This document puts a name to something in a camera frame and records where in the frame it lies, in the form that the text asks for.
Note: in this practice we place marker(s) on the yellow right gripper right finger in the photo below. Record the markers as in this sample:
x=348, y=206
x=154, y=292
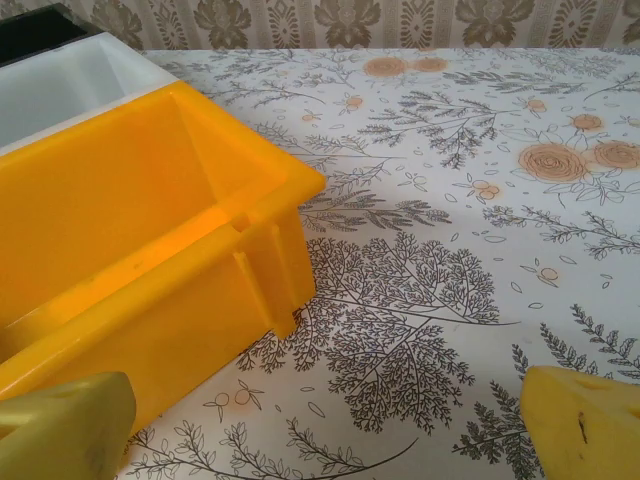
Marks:
x=590, y=435

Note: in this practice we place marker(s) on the yellow plastic bin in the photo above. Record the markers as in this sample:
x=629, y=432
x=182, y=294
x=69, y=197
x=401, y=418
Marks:
x=150, y=200

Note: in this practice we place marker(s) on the black plastic bin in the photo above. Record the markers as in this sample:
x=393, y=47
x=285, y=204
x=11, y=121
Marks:
x=30, y=35

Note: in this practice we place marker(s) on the white plastic bin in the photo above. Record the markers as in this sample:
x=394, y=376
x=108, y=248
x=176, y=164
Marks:
x=60, y=85

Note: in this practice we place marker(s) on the floral patterned tablecloth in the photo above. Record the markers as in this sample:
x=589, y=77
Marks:
x=450, y=250

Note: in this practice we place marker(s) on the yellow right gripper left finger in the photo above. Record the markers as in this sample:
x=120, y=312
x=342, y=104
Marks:
x=60, y=430

